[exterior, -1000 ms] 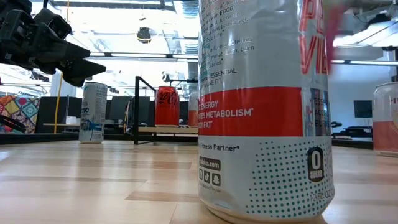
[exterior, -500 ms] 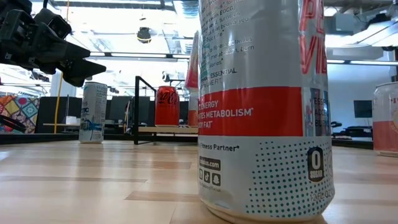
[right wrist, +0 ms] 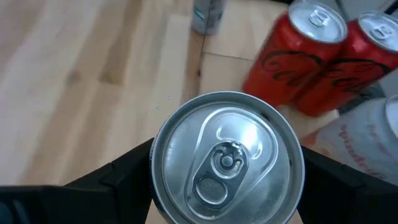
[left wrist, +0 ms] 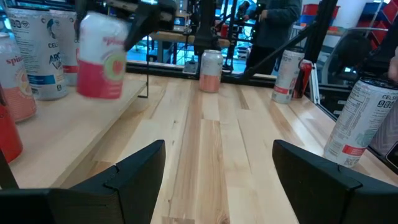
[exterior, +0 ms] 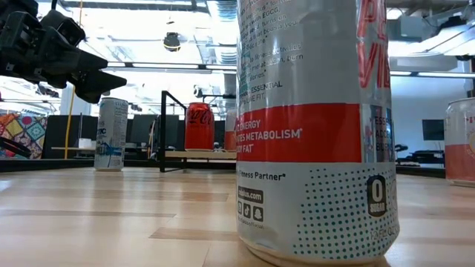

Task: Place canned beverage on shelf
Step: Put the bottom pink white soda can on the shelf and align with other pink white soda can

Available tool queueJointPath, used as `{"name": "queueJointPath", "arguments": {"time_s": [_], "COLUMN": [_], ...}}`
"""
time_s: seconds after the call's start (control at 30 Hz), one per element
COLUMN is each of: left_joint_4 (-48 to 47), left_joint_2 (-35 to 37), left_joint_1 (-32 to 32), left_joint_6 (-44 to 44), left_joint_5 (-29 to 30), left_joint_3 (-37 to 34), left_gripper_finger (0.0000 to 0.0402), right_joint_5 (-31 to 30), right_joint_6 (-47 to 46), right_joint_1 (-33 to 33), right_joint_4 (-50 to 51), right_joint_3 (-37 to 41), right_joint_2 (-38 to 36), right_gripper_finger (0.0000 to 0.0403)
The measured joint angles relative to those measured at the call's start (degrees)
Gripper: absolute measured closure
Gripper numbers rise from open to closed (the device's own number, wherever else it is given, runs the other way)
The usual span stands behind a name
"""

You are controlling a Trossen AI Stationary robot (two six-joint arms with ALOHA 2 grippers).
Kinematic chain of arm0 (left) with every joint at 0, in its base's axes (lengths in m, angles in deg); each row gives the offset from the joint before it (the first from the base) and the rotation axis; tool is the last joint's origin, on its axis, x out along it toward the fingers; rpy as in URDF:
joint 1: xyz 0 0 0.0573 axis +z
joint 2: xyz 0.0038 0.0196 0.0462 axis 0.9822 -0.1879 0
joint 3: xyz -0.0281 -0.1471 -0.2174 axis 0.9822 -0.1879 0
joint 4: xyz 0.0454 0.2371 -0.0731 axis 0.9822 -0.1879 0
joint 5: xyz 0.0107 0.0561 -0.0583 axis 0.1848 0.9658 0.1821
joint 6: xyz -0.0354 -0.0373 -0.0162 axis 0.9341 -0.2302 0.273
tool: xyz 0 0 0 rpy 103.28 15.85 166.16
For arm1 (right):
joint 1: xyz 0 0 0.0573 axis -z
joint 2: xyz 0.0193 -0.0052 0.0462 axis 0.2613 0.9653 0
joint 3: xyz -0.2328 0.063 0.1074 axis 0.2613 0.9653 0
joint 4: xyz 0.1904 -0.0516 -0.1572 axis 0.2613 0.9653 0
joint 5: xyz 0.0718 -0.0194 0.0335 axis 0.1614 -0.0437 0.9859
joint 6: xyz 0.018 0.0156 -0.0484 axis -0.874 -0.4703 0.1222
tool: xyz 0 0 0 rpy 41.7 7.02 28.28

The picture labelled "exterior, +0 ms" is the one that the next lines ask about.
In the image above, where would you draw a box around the white red Celsius slim can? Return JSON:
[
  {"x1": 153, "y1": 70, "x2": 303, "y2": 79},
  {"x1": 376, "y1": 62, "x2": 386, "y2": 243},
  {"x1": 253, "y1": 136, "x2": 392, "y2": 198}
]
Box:
[{"x1": 235, "y1": 0, "x2": 401, "y2": 267}]

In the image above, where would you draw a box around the black office partition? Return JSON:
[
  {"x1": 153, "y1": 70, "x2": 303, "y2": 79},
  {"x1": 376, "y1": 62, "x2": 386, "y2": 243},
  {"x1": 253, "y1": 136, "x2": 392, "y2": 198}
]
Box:
[{"x1": 41, "y1": 114, "x2": 99, "y2": 160}]

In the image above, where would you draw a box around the red Coca-Cola can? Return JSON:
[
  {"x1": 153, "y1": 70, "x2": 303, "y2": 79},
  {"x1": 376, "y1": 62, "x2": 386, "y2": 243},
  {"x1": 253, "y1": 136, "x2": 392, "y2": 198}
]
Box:
[{"x1": 184, "y1": 102, "x2": 215, "y2": 151}]

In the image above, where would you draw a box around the black office chair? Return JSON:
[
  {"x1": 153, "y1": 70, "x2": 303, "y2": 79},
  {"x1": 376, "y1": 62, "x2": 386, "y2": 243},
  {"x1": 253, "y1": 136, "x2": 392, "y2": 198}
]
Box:
[{"x1": 393, "y1": 143, "x2": 410, "y2": 166}]

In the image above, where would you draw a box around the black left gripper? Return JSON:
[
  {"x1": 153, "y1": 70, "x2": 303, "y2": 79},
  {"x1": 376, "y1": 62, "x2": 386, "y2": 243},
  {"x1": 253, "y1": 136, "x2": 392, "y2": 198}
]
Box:
[{"x1": 0, "y1": 10, "x2": 128, "y2": 105}]

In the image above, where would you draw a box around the white and coral beverage can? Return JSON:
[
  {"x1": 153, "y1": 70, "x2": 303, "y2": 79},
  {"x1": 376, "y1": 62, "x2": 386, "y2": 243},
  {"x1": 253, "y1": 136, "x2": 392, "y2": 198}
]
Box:
[
  {"x1": 223, "y1": 109, "x2": 238, "y2": 151},
  {"x1": 444, "y1": 96, "x2": 475, "y2": 188}
]

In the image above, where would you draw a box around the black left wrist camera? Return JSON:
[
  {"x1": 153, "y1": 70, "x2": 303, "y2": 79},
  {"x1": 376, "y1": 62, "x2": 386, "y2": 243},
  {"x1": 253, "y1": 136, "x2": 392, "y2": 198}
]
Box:
[{"x1": 40, "y1": 10, "x2": 87, "y2": 47}]

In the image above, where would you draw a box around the wooden shelf with black frame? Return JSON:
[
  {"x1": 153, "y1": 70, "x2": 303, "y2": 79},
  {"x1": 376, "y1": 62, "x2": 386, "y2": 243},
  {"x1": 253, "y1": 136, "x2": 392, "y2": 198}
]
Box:
[{"x1": 158, "y1": 90, "x2": 238, "y2": 174}]

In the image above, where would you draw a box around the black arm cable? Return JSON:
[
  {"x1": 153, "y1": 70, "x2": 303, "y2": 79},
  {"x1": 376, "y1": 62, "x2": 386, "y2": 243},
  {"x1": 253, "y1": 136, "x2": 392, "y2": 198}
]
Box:
[{"x1": 0, "y1": 136, "x2": 33, "y2": 159}]

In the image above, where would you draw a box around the yellow extension cable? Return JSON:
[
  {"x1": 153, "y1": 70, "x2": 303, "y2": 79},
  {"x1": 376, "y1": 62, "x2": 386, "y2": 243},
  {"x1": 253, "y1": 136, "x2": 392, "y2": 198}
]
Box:
[{"x1": 63, "y1": 0, "x2": 84, "y2": 160}]

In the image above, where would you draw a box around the white blue Celsius slim can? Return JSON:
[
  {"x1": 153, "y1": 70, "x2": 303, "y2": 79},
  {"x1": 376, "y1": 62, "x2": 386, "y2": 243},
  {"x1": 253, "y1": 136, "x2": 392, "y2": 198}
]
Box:
[{"x1": 93, "y1": 96, "x2": 130, "y2": 172}]

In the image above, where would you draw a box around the black aluminium table frame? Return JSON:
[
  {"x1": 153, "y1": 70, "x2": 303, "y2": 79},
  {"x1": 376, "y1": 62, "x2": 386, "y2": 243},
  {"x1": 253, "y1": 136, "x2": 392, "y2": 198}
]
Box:
[{"x1": 0, "y1": 158, "x2": 446, "y2": 179}]

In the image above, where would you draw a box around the black ceiling dome camera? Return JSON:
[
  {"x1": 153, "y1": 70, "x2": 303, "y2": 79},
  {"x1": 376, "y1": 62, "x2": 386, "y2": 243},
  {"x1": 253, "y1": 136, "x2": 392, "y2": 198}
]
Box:
[{"x1": 163, "y1": 32, "x2": 182, "y2": 53}]

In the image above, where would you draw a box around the black computer monitor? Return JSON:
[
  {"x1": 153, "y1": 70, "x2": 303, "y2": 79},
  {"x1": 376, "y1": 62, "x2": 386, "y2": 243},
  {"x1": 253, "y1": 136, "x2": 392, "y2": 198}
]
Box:
[
  {"x1": 165, "y1": 114, "x2": 186, "y2": 146},
  {"x1": 128, "y1": 113, "x2": 161, "y2": 146}
]

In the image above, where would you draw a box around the wooden office desk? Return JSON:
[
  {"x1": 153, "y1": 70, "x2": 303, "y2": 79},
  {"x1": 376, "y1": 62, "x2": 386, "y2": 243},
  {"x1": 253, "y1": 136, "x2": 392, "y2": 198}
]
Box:
[{"x1": 50, "y1": 146, "x2": 97, "y2": 153}]

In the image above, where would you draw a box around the colourful patchwork panel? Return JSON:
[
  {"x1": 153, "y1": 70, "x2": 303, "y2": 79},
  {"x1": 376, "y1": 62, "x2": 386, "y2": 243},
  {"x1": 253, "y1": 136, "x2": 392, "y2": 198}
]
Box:
[{"x1": 0, "y1": 113, "x2": 48, "y2": 160}]

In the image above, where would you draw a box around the grey ceiling air duct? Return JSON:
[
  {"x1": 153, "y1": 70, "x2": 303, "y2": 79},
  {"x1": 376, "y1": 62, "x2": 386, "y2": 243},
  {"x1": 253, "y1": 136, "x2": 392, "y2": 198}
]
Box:
[{"x1": 385, "y1": 0, "x2": 475, "y2": 73}]

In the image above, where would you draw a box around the black wall screen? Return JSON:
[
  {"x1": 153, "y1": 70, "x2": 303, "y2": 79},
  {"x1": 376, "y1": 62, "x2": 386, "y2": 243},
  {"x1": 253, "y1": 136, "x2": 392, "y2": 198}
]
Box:
[{"x1": 422, "y1": 119, "x2": 445, "y2": 142}]

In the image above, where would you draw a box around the white round pillar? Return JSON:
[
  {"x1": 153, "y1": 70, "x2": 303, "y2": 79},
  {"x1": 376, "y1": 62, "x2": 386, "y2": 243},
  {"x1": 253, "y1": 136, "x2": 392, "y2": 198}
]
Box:
[{"x1": 60, "y1": 84, "x2": 93, "y2": 116}]

